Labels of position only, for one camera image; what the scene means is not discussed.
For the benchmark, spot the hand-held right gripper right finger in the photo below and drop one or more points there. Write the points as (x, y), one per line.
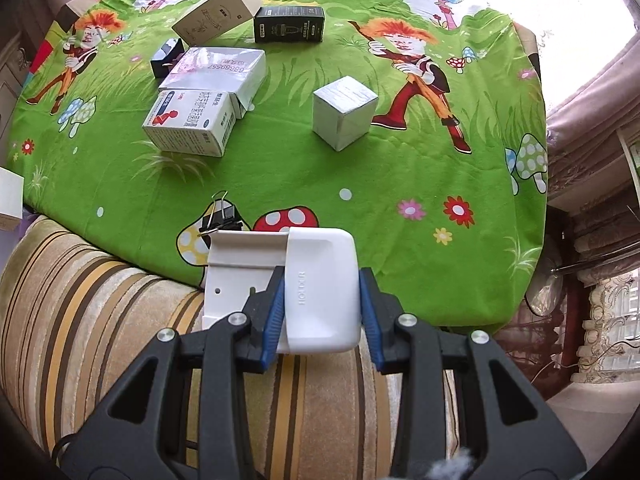
(370, 320)

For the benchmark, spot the large beige box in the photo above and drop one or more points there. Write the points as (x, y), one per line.
(215, 17)

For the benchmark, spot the striped sofa back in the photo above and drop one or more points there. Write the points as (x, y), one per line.
(125, 335)

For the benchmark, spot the shiny white box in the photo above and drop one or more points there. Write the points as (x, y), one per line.
(210, 72)

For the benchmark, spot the white medicine box red print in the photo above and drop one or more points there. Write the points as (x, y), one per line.
(185, 125)

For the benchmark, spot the glass side table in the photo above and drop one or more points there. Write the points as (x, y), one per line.
(545, 285)

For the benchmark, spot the green cartoon printed tablecloth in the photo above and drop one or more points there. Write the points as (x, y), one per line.
(400, 185)

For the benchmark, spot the white cube box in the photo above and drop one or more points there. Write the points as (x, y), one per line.
(345, 120)

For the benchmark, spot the cream lace cloth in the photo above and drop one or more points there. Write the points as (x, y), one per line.
(610, 320)

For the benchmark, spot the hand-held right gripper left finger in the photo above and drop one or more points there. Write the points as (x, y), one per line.
(272, 320)

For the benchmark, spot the small black and white box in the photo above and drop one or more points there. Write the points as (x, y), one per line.
(167, 57)

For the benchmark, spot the white plastic holder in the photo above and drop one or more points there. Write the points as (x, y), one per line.
(320, 280)

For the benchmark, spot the black binder clip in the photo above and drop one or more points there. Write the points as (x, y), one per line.
(227, 217)

